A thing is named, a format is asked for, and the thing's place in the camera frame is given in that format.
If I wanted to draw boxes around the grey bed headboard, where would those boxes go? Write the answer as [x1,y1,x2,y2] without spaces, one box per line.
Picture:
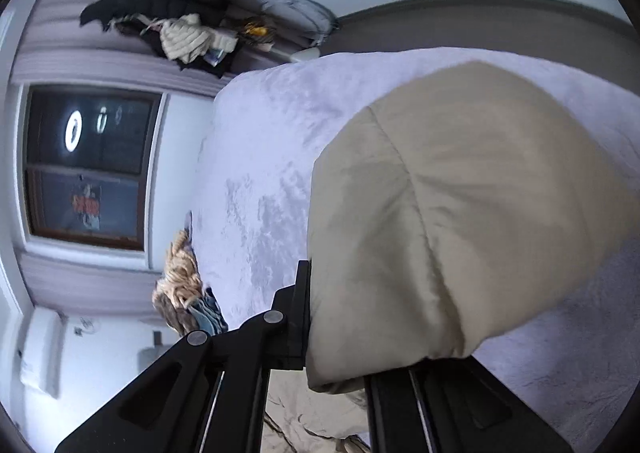
[320,0,638,56]

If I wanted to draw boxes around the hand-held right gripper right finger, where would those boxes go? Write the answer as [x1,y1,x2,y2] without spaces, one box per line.
[364,357,573,453]

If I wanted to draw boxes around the wire cage fan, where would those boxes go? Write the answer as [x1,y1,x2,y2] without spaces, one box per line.
[261,0,341,65]

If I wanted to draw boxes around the white air conditioner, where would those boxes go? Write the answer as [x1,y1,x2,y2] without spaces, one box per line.
[20,308,66,394]

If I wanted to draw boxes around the cream puffer jacket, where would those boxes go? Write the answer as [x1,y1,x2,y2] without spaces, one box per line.
[159,13,238,64]

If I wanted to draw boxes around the dark framed window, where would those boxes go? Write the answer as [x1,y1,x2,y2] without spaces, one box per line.
[22,83,163,251]

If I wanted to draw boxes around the beige puffer jacket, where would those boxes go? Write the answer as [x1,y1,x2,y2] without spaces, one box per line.
[265,60,640,453]

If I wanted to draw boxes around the lavender plush blanket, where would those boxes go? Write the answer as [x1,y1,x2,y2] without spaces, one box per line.
[192,47,640,453]

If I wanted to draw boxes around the tan knit sweater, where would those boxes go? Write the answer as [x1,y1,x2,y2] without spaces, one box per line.
[152,228,206,334]

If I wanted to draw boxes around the blue jeans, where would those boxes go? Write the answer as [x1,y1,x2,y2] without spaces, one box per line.
[192,288,228,336]

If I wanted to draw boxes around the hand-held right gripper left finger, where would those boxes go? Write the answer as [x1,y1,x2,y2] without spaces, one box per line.
[54,260,312,453]

